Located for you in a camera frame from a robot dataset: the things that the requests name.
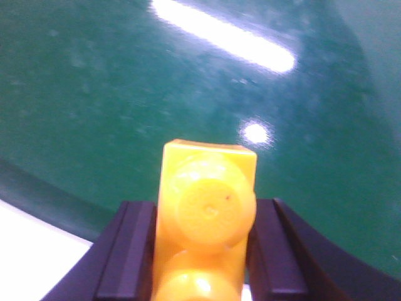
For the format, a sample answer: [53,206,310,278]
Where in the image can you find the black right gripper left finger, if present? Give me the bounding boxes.
[44,201,156,300]

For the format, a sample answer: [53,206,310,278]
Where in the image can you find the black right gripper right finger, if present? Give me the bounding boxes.
[246,199,400,300]

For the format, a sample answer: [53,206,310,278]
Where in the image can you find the yellow two-stud brick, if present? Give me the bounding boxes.
[151,139,257,300]

